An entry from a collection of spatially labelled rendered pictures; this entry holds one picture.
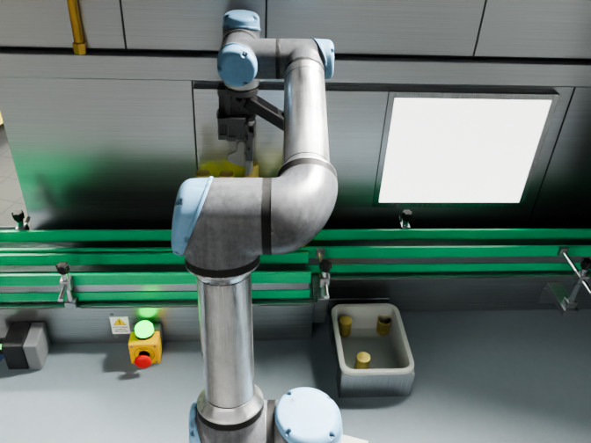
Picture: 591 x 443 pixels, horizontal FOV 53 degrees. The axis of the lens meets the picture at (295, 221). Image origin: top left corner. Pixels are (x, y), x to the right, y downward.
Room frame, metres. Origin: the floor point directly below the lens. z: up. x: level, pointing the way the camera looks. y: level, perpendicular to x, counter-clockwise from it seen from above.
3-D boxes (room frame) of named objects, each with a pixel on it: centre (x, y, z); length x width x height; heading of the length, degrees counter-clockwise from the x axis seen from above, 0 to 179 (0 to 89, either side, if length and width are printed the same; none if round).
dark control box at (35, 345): (0.96, 0.63, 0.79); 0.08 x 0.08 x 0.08; 6
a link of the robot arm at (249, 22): (1.20, 0.13, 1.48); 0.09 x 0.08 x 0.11; 2
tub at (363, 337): (1.01, -0.20, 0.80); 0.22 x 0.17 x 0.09; 6
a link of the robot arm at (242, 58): (1.10, 0.11, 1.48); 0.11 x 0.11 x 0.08; 2
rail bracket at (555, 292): (1.16, -0.71, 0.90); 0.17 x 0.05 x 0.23; 6
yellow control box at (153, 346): (0.99, 0.35, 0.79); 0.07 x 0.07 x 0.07; 6
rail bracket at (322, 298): (1.10, -0.07, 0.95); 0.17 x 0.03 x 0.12; 6
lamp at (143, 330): (0.99, 0.35, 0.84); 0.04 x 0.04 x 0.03
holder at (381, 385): (1.04, -0.20, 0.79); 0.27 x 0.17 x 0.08; 6
